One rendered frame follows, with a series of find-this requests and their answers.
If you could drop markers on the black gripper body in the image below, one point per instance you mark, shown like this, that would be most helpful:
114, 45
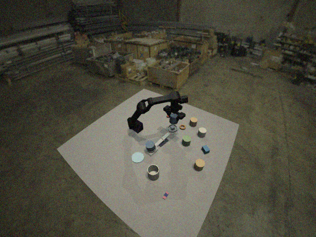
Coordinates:
174, 110

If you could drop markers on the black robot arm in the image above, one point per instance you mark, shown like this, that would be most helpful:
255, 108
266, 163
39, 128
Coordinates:
173, 97

